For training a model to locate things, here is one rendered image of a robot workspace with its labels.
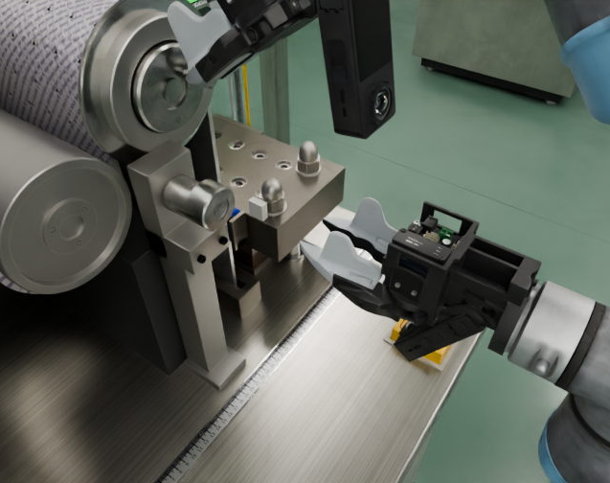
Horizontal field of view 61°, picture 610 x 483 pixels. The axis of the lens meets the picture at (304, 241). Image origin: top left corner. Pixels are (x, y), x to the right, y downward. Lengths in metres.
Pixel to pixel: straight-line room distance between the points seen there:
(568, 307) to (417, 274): 0.12
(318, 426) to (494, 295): 0.28
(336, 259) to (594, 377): 0.23
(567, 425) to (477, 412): 1.22
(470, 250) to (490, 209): 1.97
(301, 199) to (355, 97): 0.36
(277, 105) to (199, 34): 1.12
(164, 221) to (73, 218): 0.07
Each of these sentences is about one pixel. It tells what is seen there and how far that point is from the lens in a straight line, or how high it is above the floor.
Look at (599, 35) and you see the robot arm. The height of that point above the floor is 1.37.
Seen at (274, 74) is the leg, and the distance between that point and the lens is 1.47.
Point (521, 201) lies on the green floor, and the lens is 2.50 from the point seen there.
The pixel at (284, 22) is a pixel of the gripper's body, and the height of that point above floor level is 1.34.
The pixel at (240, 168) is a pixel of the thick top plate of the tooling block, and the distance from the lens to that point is 0.74.
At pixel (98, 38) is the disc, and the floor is 1.30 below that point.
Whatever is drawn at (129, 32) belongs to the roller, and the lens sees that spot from 0.44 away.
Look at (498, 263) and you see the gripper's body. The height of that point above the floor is 1.16.
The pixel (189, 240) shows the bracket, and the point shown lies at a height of 1.14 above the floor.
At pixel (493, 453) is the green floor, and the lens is 1.68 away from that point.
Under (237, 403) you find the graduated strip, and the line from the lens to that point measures 0.64.
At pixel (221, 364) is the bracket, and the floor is 0.91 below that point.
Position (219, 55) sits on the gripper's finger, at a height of 1.31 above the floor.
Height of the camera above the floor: 1.46
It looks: 44 degrees down
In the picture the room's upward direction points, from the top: straight up
